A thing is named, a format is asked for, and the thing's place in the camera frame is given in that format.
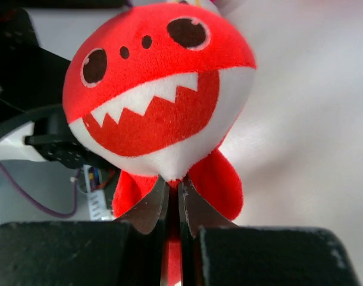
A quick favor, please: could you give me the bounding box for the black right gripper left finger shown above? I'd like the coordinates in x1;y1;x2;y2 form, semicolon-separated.
0;179;169;285

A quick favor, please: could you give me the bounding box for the red shark plush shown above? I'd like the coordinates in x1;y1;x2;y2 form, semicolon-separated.
62;2;257;286

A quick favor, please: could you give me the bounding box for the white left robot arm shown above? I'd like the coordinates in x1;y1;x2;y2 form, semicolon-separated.
0;1;112;170

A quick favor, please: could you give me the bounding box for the white slotted cable duct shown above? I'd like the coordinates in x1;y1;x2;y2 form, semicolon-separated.
82;165;114;221

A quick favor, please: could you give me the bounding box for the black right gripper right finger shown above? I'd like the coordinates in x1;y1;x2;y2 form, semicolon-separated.
178;178;360;285

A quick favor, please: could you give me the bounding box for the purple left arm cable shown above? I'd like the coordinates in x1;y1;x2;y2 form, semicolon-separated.
0;160;81;219

